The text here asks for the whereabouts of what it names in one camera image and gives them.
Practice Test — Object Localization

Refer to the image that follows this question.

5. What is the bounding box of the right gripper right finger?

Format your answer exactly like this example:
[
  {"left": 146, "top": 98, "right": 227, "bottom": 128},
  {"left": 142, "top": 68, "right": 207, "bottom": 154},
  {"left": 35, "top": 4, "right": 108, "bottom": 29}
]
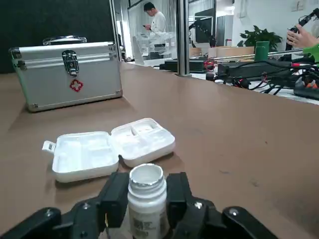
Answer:
[{"left": 165, "top": 171, "right": 281, "bottom": 239}]

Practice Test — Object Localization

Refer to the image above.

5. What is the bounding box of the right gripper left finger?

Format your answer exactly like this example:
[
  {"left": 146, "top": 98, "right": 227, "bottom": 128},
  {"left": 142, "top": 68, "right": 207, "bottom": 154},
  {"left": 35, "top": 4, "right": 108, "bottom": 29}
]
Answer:
[{"left": 0, "top": 171, "right": 130, "bottom": 239}]

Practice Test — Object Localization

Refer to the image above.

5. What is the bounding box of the small white medicine bottle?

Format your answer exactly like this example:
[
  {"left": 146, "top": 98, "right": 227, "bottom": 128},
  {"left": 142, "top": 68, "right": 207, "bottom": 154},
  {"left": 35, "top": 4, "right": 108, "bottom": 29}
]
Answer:
[{"left": 127, "top": 163, "right": 167, "bottom": 239}]

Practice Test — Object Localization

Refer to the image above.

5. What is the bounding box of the open white pill box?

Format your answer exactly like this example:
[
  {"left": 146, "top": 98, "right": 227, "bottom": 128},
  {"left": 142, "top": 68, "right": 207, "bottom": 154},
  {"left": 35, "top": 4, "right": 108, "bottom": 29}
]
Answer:
[{"left": 41, "top": 118, "right": 176, "bottom": 184}]

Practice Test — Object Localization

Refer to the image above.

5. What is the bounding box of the brown cardboard box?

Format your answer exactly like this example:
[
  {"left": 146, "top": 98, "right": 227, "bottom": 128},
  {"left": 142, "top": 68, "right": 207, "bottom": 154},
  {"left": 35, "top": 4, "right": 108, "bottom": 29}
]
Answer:
[{"left": 208, "top": 46, "right": 255, "bottom": 59}]

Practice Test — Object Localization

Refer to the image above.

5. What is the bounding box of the silver aluminium first-aid case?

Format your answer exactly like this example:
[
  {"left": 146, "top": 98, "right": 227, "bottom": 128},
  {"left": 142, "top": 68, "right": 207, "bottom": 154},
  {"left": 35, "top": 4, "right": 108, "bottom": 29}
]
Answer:
[{"left": 8, "top": 35, "right": 124, "bottom": 113}]

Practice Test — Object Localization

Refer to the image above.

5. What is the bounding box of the black power brick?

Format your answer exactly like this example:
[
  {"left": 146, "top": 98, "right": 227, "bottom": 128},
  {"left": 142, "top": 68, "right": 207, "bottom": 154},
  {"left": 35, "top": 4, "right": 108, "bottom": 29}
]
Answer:
[{"left": 159, "top": 59, "right": 209, "bottom": 74}]

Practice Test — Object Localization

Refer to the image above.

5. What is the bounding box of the long black device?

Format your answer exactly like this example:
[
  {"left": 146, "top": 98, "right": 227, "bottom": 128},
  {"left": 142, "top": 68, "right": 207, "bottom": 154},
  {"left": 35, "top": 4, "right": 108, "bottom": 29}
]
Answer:
[{"left": 218, "top": 61, "right": 294, "bottom": 77}]

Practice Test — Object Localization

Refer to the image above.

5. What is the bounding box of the clear acrylic shelf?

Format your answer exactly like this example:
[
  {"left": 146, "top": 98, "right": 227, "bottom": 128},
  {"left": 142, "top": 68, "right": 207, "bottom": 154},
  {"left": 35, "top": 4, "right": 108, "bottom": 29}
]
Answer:
[{"left": 132, "top": 31, "right": 176, "bottom": 66}]

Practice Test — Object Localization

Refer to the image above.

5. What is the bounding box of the dark green cup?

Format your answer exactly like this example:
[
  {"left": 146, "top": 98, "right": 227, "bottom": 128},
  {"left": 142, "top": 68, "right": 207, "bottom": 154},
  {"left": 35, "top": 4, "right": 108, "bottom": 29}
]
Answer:
[{"left": 255, "top": 41, "right": 270, "bottom": 62}]

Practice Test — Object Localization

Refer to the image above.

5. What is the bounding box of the green potted plant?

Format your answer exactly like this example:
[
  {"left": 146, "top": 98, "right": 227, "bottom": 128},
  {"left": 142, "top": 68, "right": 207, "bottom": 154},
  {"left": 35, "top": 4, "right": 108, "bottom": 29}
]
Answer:
[{"left": 239, "top": 24, "right": 284, "bottom": 53}]

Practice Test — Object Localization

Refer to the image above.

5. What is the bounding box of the standing person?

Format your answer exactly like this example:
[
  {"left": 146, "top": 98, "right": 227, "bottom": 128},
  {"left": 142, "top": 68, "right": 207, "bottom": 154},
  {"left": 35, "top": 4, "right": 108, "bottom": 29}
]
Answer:
[{"left": 142, "top": 1, "right": 167, "bottom": 34}]

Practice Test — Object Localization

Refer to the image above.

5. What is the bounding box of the aluminium camera post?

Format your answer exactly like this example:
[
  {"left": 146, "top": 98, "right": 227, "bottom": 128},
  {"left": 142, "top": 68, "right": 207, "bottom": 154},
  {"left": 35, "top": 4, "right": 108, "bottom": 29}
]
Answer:
[{"left": 175, "top": 0, "right": 192, "bottom": 77}]

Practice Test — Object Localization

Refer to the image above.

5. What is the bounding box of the aluminium frame post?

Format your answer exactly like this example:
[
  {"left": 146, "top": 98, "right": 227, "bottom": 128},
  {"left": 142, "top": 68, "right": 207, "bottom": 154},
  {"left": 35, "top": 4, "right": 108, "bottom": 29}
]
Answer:
[{"left": 109, "top": 0, "right": 122, "bottom": 62}]

